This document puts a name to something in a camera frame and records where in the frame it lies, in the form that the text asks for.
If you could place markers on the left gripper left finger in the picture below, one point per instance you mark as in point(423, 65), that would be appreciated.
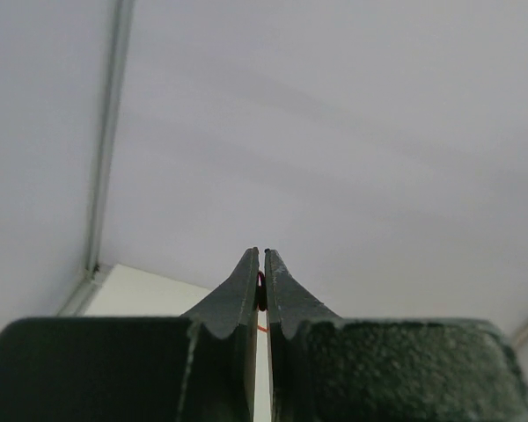
point(199, 366)

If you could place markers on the left aluminium frame post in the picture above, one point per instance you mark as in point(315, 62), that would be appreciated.
point(84, 286)

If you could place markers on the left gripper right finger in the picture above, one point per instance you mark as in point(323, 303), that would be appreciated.
point(324, 367)

